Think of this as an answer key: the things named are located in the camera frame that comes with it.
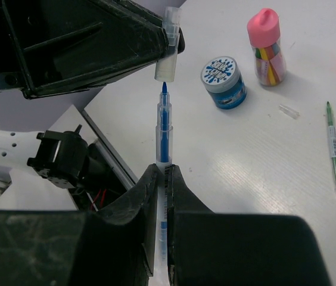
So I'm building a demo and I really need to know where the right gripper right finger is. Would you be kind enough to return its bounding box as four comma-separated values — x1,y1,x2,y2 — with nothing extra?
167,165,331,285

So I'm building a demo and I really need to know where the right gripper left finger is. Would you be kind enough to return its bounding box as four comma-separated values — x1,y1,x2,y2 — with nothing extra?
0,164,158,285

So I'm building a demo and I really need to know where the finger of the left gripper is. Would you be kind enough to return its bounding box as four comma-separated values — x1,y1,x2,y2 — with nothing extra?
0,0,169,101
178,28,185,54

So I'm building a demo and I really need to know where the clear pen cap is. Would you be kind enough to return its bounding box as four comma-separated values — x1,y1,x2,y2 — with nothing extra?
154,7,181,82
279,104,300,120

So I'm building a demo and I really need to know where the green thin highlighter pen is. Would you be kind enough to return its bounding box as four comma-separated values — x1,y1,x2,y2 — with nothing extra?
326,101,336,192

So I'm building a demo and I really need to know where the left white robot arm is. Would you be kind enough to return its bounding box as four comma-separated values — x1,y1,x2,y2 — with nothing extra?
0,1,185,189

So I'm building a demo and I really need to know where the blue paint jar near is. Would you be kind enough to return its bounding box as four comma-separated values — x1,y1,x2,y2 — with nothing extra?
200,56,247,110

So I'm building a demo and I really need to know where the pink lid crayon bottle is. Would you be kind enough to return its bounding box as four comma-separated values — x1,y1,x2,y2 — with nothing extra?
247,8,287,86

